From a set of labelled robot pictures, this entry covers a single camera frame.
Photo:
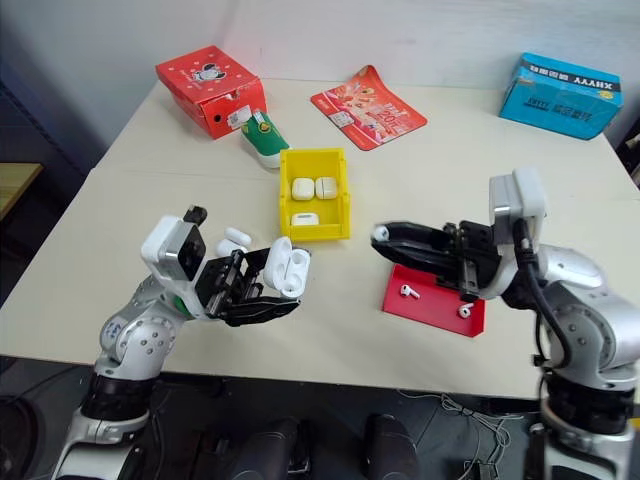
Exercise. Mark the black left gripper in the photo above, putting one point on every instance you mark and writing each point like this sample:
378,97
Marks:
225,285

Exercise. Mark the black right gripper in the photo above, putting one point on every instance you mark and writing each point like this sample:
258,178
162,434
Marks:
480,255

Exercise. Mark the white earbud case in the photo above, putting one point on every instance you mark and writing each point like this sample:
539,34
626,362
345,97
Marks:
285,265
232,240
303,189
326,187
305,219

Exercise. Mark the white earbud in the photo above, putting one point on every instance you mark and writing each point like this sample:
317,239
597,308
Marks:
380,232
409,291
465,311

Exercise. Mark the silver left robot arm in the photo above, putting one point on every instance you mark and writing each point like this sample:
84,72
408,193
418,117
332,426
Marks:
145,340

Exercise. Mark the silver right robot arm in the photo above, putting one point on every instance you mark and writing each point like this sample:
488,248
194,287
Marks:
590,320

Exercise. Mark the yellow plastic bin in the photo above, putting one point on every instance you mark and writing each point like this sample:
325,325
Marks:
287,215

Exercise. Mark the closed white earbud case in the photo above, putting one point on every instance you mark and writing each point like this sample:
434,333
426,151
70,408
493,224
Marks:
305,219
326,187
303,189

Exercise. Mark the red metal tray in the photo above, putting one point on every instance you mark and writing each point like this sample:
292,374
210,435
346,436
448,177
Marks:
435,310

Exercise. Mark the red printed pad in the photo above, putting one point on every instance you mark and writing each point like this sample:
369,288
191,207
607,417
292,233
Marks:
370,107

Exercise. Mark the dark rounded shape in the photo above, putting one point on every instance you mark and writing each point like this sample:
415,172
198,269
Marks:
270,450
390,450

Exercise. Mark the blue cardboard box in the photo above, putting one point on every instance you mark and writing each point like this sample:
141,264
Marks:
560,100

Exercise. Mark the red cardboard shoe box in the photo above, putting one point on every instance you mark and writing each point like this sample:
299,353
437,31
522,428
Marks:
200,75

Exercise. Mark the dark furniture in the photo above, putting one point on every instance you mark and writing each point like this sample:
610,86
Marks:
631,145

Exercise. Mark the wooden side table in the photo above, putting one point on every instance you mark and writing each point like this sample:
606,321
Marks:
17,182

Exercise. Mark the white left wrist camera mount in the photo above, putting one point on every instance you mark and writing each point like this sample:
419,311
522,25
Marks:
160,240

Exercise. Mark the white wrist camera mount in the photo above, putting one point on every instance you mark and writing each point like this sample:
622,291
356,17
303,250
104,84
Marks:
530,190
160,240

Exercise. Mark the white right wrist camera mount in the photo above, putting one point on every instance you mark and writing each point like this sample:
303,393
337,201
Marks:
530,190

